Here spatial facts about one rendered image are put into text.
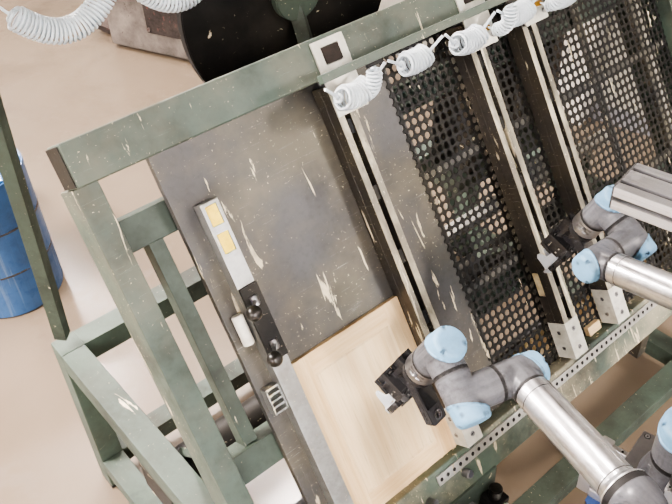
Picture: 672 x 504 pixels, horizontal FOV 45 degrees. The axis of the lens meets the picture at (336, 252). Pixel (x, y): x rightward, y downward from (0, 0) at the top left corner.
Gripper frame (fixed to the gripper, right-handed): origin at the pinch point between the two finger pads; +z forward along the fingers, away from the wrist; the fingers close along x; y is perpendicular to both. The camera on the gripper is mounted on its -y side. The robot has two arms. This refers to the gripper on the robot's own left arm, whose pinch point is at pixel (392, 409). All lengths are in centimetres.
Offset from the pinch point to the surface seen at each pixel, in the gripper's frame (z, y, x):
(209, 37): 9, 114, -46
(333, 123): -13, 62, -37
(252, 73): -26, 77, -19
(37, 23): -11, 124, 5
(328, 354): 19.2, 21.1, -8.2
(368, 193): -5, 43, -36
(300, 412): 22.7, 14.9, 6.9
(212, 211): -6, 61, 3
